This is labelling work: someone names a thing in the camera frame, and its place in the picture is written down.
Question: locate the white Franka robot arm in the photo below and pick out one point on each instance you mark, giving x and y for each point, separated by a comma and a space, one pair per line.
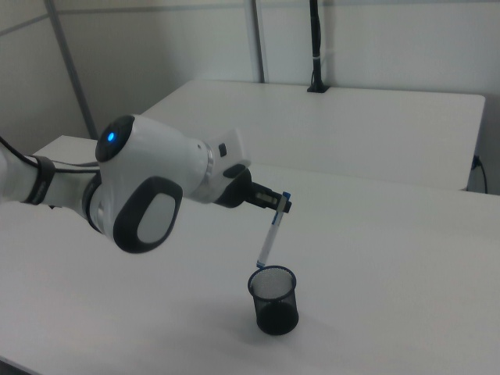
148, 187

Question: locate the black clamped pole stand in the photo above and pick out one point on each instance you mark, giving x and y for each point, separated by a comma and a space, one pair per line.
316, 47

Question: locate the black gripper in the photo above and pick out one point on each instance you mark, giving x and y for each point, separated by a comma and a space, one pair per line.
236, 189

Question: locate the blue capped white marker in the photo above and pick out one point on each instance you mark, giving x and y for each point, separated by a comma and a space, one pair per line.
270, 238

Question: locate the grey slanted frame post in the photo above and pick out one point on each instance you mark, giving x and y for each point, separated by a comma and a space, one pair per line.
72, 70

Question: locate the grey partition frame post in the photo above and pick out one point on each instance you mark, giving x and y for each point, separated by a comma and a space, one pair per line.
259, 39

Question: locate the black mesh pen cup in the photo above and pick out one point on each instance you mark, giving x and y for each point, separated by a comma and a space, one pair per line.
274, 308

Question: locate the white background table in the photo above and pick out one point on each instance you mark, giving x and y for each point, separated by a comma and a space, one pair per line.
351, 129

